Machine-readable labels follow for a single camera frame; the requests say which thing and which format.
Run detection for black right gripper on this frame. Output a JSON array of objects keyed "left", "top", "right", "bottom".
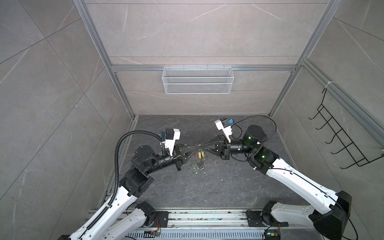
[{"left": 202, "top": 135, "right": 257, "bottom": 162}]

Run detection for yellow capped key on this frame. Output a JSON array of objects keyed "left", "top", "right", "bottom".
[{"left": 198, "top": 152, "right": 205, "bottom": 159}]

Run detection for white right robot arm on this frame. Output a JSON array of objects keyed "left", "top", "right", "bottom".
[{"left": 201, "top": 125, "right": 352, "bottom": 240}]

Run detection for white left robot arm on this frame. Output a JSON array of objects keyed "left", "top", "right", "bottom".
[{"left": 60, "top": 145, "right": 198, "bottom": 240}]

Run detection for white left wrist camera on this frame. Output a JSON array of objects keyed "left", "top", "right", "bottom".
[{"left": 161, "top": 128, "right": 181, "bottom": 156}]

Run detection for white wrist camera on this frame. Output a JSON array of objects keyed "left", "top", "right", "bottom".
[
  {"left": 161, "top": 128, "right": 181, "bottom": 156},
  {"left": 215, "top": 118, "right": 234, "bottom": 143}
]

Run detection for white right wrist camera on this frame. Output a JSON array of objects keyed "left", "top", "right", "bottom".
[{"left": 215, "top": 118, "right": 234, "bottom": 143}]

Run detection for black right camera cable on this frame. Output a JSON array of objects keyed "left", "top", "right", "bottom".
[{"left": 232, "top": 115, "right": 277, "bottom": 142}]

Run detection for black corrugated cable conduit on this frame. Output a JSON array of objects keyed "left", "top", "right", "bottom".
[{"left": 85, "top": 130, "right": 164, "bottom": 232}]

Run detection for white wire mesh basket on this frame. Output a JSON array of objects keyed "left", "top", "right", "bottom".
[{"left": 162, "top": 67, "right": 235, "bottom": 95}]

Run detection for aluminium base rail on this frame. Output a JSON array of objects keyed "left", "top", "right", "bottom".
[{"left": 86, "top": 209, "right": 301, "bottom": 240}]

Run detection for black wire hook rack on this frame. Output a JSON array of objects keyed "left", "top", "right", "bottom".
[{"left": 308, "top": 88, "right": 384, "bottom": 170}]

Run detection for aluminium frame profiles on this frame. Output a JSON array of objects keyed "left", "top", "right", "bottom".
[{"left": 75, "top": 1, "right": 384, "bottom": 215}]

